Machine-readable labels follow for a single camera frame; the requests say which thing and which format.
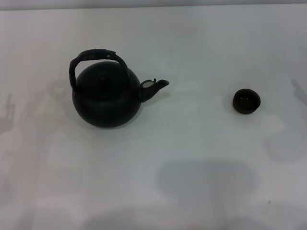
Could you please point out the black round teapot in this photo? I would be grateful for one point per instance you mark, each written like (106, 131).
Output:
(105, 105)

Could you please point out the small dark teacup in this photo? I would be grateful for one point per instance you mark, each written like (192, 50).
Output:
(246, 101)

